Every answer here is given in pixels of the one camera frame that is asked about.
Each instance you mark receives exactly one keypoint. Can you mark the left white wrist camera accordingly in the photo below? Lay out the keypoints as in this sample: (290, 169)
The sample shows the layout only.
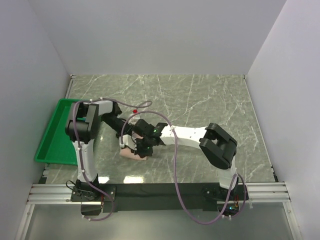
(135, 113)

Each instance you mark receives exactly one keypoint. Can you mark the green plastic tray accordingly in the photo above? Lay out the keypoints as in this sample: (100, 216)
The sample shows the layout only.
(55, 146)

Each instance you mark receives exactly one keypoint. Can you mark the pink towel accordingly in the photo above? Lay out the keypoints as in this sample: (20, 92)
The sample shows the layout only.
(128, 153)

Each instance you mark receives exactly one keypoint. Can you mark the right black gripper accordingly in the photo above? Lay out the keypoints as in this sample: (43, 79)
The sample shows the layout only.
(139, 152)

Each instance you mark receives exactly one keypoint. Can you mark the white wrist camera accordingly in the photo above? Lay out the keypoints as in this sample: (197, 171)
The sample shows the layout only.
(126, 141)
(135, 113)

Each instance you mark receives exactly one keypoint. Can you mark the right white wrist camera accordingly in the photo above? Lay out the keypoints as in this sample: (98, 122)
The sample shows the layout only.
(126, 141)

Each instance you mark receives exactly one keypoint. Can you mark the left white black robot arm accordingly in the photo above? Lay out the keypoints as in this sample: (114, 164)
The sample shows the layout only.
(82, 128)

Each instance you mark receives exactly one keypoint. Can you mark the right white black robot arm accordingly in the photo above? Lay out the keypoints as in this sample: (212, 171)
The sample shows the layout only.
(216, 144)

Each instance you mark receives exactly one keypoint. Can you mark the aluminium rail frame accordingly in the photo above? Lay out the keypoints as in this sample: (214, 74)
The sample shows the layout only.
(188, 100)

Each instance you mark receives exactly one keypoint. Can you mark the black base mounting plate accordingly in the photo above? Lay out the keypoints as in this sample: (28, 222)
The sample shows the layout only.
(208, 197)

